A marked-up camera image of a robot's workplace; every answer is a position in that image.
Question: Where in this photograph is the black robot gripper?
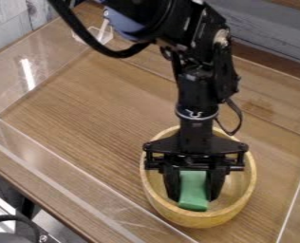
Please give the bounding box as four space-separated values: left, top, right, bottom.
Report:
141 120 248 201

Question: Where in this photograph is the green rectangular block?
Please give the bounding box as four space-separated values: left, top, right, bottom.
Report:
178 171 208 212

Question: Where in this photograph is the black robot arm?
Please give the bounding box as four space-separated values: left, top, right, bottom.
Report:
95 0 247 201

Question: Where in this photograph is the brown wooden bowl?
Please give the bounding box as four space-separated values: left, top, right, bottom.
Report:
139 126 258 229

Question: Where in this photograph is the black metal frame bracket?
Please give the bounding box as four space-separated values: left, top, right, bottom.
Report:
13 208 61 243

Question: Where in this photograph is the black cable loop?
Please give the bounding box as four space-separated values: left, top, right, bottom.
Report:
0 215 40 243

